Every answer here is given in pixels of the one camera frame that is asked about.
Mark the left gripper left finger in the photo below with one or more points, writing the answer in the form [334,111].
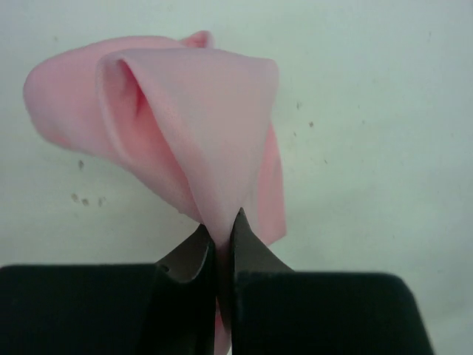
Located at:
[167,307]

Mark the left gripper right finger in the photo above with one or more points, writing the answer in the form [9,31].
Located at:
[276,310]

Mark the pink t shirt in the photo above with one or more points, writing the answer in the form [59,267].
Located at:
[190,121]

